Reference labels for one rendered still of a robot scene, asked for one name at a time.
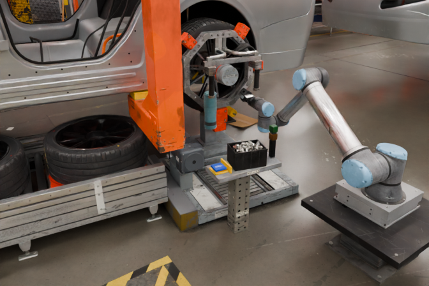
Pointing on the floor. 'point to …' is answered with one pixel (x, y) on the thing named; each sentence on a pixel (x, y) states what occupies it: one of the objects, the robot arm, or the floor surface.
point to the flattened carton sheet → (243, 120)
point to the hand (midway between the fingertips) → (240, 92)
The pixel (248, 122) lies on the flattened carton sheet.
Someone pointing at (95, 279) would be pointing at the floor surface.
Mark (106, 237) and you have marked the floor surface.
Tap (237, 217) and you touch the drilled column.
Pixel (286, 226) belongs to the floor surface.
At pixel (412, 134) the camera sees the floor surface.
